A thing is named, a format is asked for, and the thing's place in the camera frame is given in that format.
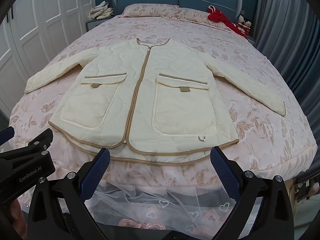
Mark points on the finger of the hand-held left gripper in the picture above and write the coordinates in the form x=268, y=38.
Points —
x=41, y=138
x=6, y=135

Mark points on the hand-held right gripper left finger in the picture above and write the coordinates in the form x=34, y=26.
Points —
x=98, y=170

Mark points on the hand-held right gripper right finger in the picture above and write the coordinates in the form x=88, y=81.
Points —
x=223, y=171

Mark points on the cream quilted jacket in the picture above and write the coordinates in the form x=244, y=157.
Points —
x=140, y=100

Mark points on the pile of beige clothes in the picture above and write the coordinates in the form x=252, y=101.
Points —
x=101, y=11

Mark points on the person's left hand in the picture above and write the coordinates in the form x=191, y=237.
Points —
x=16, y=213

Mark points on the pink floral bedspread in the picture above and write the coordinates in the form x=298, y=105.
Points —
x=262, y=130

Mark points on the white lace bed skirt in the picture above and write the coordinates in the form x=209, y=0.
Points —
x=162, y=205

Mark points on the white wardrobe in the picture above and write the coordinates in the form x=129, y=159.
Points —
x=37, y=30

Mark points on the blue nightstand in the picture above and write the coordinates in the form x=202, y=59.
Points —
x=93, y=24

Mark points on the white plush toy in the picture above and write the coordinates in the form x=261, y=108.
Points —
x=243, y=23

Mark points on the grey-blue curtain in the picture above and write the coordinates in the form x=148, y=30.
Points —
x=282, y=30

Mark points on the red garment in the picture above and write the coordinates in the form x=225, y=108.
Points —
x=225, y=17

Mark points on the pink floral pillow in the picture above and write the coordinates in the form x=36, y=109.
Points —
x=150, y=10
x=197, y=16

